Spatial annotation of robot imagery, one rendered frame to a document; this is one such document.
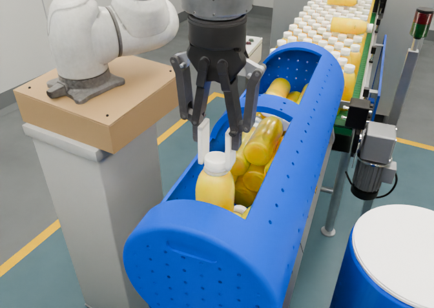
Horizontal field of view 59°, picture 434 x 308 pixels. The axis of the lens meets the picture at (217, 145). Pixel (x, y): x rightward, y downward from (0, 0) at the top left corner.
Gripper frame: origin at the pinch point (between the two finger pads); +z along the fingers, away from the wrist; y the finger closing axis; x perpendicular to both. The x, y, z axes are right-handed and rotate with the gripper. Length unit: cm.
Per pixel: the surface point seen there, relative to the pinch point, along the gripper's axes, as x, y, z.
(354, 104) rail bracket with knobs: 85, 19, 32
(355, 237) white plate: 17.1, 24.7, 28.2
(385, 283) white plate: 7.4, 31.0, 28.2
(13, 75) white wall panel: 180, -262, 108
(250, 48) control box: 99, -25, 22
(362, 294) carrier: 8.3, 28.0, 34.2
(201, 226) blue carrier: -9.1, 1.1, 8.5
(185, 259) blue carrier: -10.6, -1.2, 15.4
